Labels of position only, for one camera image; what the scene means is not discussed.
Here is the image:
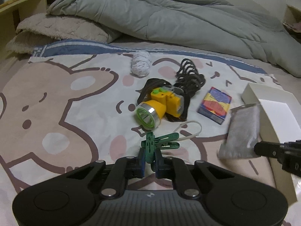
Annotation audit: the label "colourful card box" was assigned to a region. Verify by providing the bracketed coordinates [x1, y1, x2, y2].
[197, 87, 232, 125]

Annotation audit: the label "cartoon bear print blanket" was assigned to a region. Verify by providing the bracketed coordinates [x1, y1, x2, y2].
[0, 38, 282, 226]

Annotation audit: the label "open wardrobe shelf with clothes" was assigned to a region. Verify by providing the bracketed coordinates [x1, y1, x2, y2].
[283, 5, 301, 42]

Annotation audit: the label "brown plastic hair claw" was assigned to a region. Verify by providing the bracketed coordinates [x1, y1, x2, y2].
[174, 58, 206, 98]

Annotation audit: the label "grey quilted duvet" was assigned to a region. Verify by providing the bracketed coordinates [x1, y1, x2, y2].
[47, 0, 300, 77]

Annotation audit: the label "wooden side shelf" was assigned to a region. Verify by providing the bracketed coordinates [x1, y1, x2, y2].
[1, 0, 54, 51]

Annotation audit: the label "white sock bundle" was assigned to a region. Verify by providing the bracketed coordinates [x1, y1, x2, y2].
[131, 50, 151, 78]

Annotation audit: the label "white shallow cardboard tray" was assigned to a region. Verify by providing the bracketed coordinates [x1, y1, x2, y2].
[241, 83, 300, 205]

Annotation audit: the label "yellow headlamp with black strap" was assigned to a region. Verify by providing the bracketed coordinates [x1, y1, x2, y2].
[136, 78, 191, 130]

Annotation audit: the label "beige fluffy pillow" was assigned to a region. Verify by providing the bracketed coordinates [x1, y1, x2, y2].
[6, 13, 121, 54]

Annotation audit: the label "grey foil sachet packet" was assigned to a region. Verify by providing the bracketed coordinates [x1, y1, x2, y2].
[217, 104, 260, 159]

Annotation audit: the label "green plastic clothes pegs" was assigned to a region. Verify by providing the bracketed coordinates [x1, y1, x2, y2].
[141, 132, 180, 164]

